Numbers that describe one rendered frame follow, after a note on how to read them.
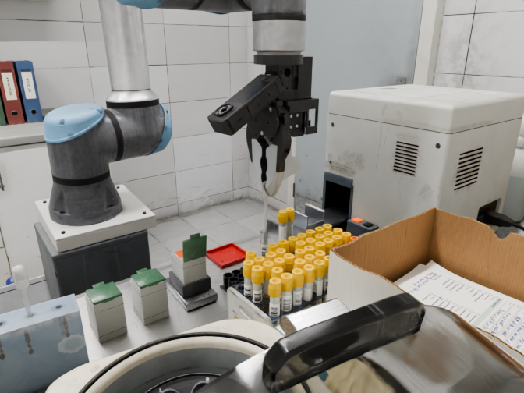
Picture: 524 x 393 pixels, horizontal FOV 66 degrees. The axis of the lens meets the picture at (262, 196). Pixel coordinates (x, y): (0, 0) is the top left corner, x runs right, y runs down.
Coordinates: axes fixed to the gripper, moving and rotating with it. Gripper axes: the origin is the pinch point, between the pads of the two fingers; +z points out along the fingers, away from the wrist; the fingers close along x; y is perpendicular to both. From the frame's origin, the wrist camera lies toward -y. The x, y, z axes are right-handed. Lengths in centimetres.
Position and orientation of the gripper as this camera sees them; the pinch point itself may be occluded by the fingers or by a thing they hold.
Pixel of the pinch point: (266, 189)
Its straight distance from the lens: 63.9
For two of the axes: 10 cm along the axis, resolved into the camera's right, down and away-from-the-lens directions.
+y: 7.9, -2.1, 5.7
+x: -6.1, -2.8, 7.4
